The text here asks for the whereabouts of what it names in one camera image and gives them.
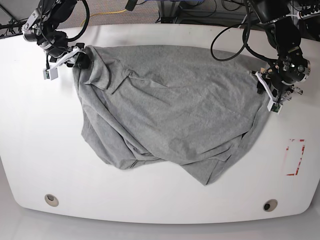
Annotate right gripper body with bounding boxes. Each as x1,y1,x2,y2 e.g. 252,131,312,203
22,14,69,58

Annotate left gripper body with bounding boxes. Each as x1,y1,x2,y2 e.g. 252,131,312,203
267,48,311,90

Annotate grey T-shirt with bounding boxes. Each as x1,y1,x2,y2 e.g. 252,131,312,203
72,45,269,186

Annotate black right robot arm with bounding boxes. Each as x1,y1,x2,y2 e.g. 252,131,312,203
22,0,90,71

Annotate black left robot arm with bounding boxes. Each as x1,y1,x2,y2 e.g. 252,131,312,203
246,0,311,94

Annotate white power strip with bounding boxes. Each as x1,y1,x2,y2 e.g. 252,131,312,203
297,3,320,20

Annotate red tape rectangle marking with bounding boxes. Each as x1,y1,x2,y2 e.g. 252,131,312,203
283,139,306,176

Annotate right table grommet hole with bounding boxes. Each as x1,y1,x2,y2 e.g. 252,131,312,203
263,199,278,212

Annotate table grommet hole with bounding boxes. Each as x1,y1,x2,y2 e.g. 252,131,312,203
44,194,59,207
263,199,278,212

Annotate left table grommet hole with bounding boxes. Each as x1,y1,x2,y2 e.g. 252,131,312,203
44,194,59,207

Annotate yellow cable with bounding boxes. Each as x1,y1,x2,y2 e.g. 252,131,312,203
80,9,127,27

